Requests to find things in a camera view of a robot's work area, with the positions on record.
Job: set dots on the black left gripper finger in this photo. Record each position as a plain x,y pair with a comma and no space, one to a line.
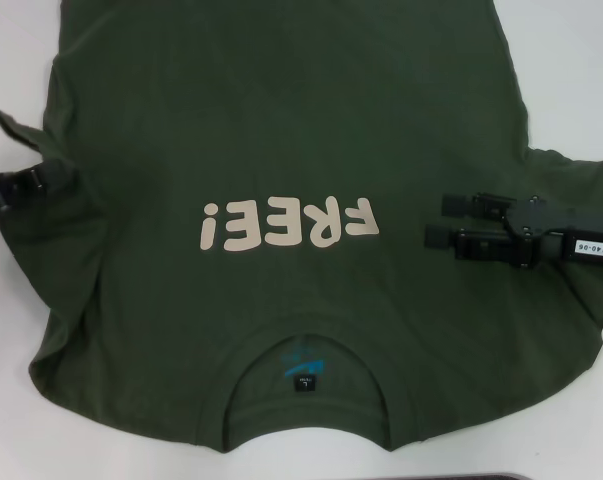
26,180

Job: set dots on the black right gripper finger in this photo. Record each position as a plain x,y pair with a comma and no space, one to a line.
486,206
486,245

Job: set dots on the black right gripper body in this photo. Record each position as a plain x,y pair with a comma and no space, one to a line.
551,242

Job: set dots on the dark green FREE! t-shirt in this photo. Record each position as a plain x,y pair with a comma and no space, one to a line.
301,125

